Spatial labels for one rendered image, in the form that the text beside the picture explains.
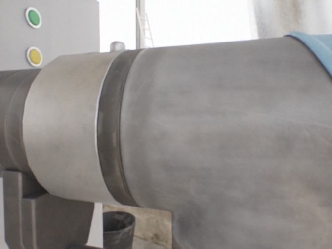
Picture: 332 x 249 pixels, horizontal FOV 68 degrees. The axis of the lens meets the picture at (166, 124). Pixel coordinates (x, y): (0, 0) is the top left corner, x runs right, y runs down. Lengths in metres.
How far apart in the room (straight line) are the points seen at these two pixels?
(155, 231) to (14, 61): 1.79
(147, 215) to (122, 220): 0.21
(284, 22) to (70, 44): 0.39
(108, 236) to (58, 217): 1.53
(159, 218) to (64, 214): 1.84
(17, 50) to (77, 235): 0.30
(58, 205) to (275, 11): 0.23
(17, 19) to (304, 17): 0.37
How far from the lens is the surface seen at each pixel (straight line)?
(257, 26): 0.26
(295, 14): 0.25
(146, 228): 2.09
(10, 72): 0.18
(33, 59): 0.44
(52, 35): 0.49
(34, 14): 0.46
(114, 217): 1.99
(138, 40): 7.37
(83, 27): 0.56
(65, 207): 0.18
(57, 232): 0.18
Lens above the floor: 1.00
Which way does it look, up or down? 3 degrees down
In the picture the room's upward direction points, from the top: straight up
